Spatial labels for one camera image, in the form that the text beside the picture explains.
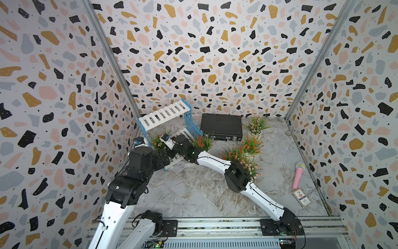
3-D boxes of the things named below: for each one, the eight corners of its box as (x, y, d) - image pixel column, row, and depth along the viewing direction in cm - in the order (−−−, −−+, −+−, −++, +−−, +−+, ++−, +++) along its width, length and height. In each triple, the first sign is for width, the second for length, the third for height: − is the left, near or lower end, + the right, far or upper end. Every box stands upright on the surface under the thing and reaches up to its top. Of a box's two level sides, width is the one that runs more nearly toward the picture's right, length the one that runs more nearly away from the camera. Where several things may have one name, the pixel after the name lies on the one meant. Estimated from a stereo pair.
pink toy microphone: (288, 186, 90) (291, 183, 87) (296, 164, 100) (299, 160, 97) (295, 190, 89) (298, 188, 86) (303, 167, 98) (306, 164, 95)
